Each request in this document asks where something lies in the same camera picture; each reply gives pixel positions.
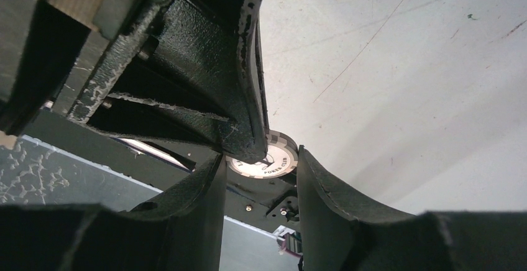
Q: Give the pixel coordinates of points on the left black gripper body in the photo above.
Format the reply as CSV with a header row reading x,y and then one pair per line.
x,y
40,40

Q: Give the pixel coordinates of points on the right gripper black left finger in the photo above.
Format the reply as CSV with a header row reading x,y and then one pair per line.
x,y
179,229

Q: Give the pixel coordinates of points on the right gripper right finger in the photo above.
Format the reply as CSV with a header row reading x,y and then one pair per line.
x,y
344,229

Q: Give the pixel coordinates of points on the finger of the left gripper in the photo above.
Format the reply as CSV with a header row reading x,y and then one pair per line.
x,y
186,71

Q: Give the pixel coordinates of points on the white poker chip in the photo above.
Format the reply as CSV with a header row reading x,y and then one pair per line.
x,y
281,159

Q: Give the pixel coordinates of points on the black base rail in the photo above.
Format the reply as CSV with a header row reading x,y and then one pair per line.
x,y
262,203

